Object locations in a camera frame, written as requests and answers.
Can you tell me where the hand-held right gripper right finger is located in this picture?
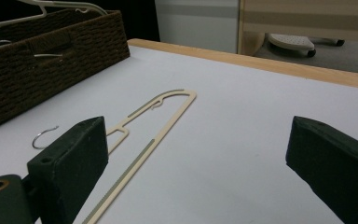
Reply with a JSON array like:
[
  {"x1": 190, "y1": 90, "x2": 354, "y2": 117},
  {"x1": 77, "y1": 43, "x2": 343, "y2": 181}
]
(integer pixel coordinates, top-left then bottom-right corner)
[{"x1": 285, "y1": 115, "x2": 358, "y2": 224}]

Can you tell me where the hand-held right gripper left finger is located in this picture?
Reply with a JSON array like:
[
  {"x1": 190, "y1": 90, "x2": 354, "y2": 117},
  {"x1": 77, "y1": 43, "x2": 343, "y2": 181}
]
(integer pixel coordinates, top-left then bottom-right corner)
[{"x1": 27, "y1": 116, "x2": 110, "y2": 224}]

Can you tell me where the brown woven basket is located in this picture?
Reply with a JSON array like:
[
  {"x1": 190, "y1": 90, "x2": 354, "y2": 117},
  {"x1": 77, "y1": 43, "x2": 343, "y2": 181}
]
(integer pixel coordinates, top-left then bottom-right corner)
[{"x1": 0, "y1": 8, "x2": 131, "y2": 134}]

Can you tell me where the white table mat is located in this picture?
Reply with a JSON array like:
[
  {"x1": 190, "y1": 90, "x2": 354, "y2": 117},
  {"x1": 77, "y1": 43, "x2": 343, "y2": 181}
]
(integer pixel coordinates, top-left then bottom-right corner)
[{"x1": 0, "y1": 45, "x2": 358, "y2": 224}]

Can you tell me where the white cabinet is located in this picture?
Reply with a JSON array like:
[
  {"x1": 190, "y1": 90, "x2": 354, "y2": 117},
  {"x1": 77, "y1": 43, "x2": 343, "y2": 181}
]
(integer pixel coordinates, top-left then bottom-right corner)
[{"x1": 154, "y1": 0, "x2": 241, "y2": 54}]

